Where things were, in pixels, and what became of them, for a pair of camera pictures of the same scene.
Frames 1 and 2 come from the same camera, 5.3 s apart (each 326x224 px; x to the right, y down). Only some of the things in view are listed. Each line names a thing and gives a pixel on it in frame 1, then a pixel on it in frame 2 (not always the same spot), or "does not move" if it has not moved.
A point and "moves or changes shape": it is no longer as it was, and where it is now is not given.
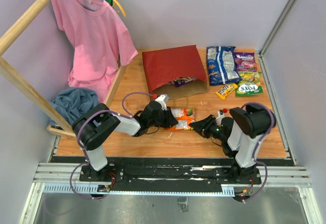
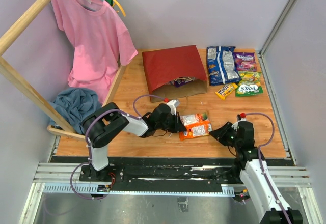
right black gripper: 202,127 -> 220,134
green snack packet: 249,84 does not move
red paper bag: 175,72 does not move
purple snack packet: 245,61 does not move
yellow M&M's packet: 225,90 does not move
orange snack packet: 184,116 moves or changes shape
